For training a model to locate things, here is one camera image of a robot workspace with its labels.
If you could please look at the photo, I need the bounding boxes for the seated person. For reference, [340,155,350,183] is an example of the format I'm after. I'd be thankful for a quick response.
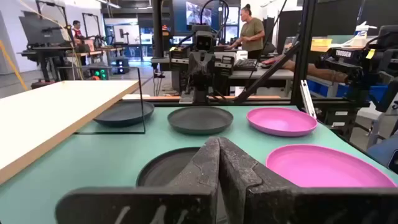
[71,20,86,41]

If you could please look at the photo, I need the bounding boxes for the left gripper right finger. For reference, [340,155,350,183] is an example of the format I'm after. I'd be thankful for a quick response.
[219,136,398,224]

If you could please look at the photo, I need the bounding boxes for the standing person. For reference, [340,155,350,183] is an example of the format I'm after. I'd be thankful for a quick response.
[226,3,266,60]

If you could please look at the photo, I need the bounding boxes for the silver metal bracket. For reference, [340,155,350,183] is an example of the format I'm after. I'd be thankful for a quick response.
[300,80,317,119]

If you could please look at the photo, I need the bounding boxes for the white wipes bottle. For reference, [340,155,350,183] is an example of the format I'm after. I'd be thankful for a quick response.
[354,21,377,40]

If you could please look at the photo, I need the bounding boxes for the black monitor on stand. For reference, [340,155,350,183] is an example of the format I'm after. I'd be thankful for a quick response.
[18,11,73,47]

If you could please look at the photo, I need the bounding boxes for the large purple bowl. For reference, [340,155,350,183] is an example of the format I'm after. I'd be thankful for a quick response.
[266,144,398,189]

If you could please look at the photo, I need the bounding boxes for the pink round plate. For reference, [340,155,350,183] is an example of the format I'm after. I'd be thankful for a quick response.
[246,107,318,138]

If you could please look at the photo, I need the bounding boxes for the wall display screens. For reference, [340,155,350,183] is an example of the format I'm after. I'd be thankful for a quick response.
[185,1,213,26]

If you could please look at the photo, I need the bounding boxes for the yellow box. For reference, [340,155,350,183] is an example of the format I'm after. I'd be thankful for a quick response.
[310,37,333,48]

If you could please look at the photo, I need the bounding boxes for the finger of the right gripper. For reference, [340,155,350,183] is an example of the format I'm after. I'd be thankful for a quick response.
[201,51,217,91]
[186,51,203,93]

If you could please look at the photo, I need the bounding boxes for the black rig frame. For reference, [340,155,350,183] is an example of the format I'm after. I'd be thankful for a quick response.
[233,0,318,106]

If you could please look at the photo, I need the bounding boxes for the white shelf with black frame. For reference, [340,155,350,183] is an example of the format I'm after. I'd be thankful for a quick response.
[0,66,147,185]

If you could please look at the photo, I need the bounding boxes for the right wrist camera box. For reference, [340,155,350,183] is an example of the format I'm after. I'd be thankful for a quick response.
[193,24,216,52]

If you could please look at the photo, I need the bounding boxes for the blue storage bins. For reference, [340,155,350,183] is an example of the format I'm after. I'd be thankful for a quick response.
[307,79,389,102]

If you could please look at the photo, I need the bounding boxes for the grey desk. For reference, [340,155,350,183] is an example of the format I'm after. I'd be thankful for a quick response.
[228,68,295,96]

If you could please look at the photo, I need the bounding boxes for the black keyboard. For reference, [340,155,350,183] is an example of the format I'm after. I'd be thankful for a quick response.
[233,58,259,72]

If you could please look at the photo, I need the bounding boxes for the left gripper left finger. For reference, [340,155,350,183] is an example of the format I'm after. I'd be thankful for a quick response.
[55,136,221,224]

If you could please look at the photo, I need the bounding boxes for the device with green lights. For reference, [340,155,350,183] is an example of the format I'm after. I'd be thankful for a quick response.
[90,67,109,81]

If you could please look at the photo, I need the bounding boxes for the yellow diagonal pole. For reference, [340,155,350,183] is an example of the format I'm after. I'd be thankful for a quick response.
[0,39,29,91]

